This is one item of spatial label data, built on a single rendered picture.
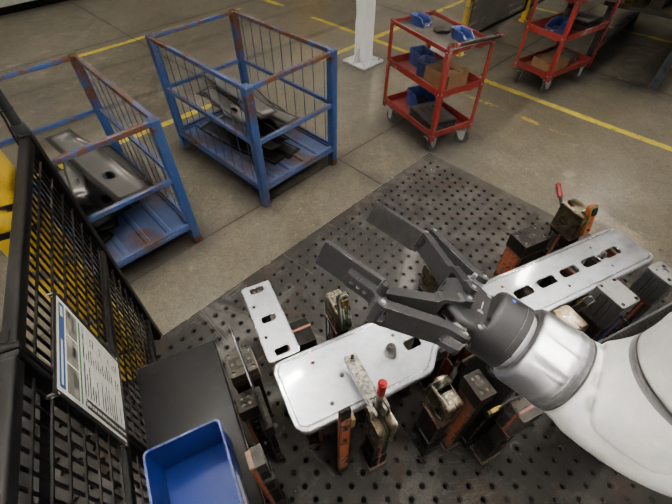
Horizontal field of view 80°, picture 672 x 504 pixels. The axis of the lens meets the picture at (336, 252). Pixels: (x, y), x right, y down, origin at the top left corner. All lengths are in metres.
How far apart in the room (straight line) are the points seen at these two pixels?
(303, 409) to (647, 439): 0.84
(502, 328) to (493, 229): 1.65
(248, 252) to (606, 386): 2.55
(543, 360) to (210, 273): 2.48
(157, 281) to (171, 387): 1.70
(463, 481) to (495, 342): 1.04
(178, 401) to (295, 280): 0.77
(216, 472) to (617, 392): 0.87
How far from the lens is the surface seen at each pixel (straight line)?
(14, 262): 0.87
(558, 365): 0.44
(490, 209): 2.19
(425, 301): 0.41
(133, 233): 2.98
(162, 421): 1.17
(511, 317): 0.43
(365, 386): 1.08
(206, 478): 1.09
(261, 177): 2.95
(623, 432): 0.46
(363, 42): 5.17
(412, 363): 1.20
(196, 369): 1.20
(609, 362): 0.46
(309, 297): 1.67
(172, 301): 2.71
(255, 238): 2.91
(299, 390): 1.15
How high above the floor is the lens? 2.06
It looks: 48 degrees down
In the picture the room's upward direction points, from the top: straight up
